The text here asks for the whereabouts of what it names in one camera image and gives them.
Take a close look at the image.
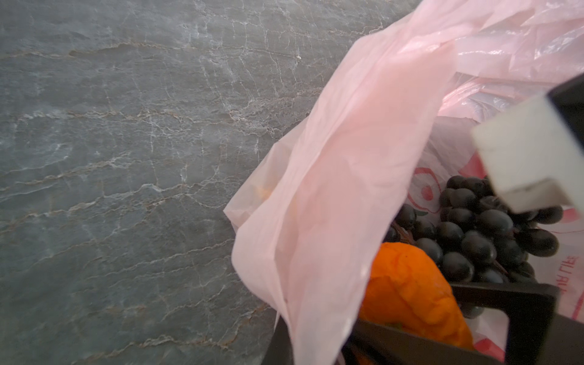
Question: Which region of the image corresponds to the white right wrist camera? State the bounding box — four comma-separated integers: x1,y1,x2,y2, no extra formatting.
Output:
471,75,583,213

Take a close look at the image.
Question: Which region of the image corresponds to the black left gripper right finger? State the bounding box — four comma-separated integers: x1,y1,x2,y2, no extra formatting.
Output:
342,284,583,364

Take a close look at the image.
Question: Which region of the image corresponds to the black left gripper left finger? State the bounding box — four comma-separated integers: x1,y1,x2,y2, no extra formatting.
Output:
261,316,294,365

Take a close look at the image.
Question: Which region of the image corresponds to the orange fake tangerine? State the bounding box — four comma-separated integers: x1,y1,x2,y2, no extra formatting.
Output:
358,242,475,351

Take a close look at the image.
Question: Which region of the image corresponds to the pink plastic bag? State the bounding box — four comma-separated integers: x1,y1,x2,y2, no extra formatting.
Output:
224,1,583,364

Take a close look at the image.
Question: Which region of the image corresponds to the dark fake grape bunch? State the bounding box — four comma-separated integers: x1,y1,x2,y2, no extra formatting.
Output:
382,175,564,319

